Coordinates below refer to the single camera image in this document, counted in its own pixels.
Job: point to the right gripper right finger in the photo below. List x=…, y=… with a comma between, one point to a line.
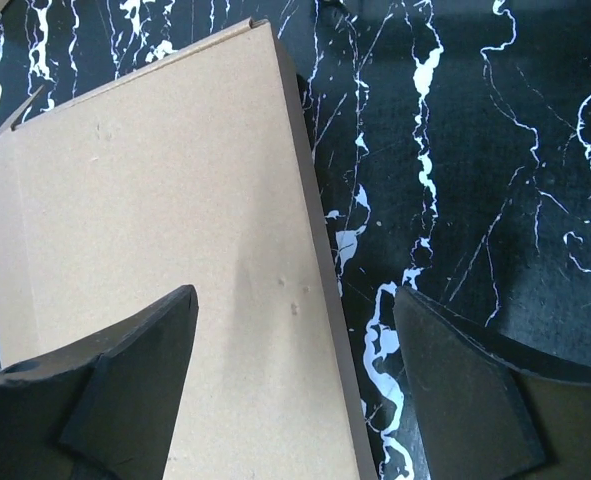
x=487, y=406

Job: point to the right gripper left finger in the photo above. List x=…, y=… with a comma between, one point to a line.
x=104, y=406

